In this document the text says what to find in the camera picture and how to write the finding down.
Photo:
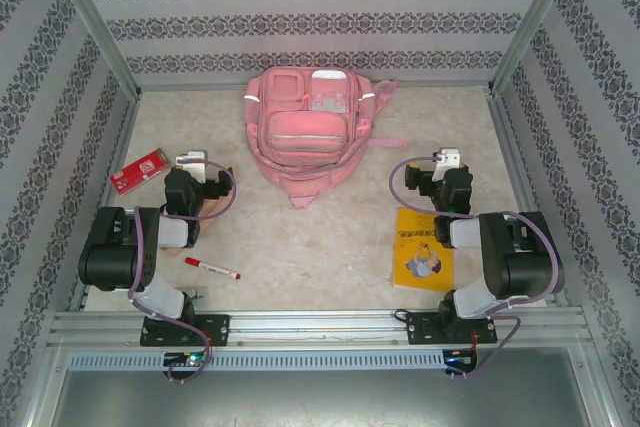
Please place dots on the beige pencil pouch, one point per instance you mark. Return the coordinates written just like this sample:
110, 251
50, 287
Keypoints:
217, 207

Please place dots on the yellow picture book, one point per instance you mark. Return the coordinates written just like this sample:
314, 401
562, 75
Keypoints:
415, 247

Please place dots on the pink school backpack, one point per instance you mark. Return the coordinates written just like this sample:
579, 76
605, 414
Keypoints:
305, 127

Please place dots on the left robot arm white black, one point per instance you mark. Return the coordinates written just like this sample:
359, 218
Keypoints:
115, 252

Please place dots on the red cardboard box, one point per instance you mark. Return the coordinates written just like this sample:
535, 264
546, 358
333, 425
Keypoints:
140, 171

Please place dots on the red marker pen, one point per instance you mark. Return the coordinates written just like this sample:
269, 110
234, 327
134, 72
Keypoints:
212, 268

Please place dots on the circuit board blue light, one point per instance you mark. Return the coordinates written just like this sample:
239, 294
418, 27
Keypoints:
460, 358

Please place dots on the circuit board green light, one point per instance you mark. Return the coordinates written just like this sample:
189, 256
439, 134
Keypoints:
185, 359

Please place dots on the grey metal sheet panel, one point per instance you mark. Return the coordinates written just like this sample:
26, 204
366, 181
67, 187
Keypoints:
320, 399

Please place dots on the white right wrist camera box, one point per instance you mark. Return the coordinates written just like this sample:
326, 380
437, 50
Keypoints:
450, 159

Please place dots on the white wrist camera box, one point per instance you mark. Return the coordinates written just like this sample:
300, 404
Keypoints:
450, 159
195, 167

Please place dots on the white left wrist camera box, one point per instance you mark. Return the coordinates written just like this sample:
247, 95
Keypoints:
195, 167

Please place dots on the aluminium table side rail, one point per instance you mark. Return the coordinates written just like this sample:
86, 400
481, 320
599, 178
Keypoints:
525, 197
107, 197

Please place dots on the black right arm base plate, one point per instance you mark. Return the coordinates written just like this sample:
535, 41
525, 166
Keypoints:
420, 329

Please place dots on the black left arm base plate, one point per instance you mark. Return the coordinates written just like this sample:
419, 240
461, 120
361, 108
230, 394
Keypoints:
217, 329

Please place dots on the aluminium frame post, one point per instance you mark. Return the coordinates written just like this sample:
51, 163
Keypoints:
90, 17
535, 17

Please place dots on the aluminium mounting rail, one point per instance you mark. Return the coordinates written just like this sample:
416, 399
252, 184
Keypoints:
320, 327

